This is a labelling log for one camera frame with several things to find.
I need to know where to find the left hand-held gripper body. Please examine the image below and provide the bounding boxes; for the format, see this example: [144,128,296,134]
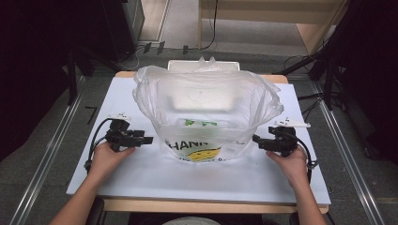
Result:
[104,112,136,154]

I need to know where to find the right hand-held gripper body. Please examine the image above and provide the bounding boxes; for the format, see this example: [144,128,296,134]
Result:
[268,117,312,158]

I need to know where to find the green snack packet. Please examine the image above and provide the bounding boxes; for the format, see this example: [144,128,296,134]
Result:
[182,118,219,128]

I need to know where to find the clear printed plastic bag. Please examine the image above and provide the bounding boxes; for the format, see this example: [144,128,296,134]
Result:
[131,56,285,163]

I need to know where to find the person's left hand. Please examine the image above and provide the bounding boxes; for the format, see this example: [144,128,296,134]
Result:
[88,142,136,183]

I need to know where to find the person's right hand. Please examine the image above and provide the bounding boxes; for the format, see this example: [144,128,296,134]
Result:
[266,145,310,188]

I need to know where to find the black metal stand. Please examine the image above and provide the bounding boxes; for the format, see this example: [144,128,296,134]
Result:
[65,46,125,106]
[273,43,345,111]

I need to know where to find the white plastic bin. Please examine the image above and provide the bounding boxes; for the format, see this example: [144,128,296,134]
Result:
[167,59,241,113]

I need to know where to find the person's lap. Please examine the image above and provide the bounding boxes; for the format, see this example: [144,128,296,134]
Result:
[161,216,222,225]

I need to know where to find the black cabinet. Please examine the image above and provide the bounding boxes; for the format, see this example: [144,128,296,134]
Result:
[99,0,145,63]

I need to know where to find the light wooden desk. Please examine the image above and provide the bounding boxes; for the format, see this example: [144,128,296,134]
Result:
[197,0,349,55]

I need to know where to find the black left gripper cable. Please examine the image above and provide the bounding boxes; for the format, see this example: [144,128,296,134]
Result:
[84,117,113,173]

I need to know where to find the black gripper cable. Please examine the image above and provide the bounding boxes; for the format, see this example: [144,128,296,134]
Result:
[84,117,113,173]
[292,132,318,186]

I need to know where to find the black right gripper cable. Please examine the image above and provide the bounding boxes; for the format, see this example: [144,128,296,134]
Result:
[292,132,318,186]

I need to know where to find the black floor cables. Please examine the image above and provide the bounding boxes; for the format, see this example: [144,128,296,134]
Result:
[296,89,328,122]

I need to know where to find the metal floor rail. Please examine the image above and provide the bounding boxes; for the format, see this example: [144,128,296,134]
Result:
[8,75,87,225]
[312,82,387,225]

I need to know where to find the white floor cable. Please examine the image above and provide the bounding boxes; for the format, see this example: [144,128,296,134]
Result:
[119,46,141,71]

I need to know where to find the black hanging cable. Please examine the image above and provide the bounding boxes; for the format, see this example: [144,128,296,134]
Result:
[200,0,220,51]

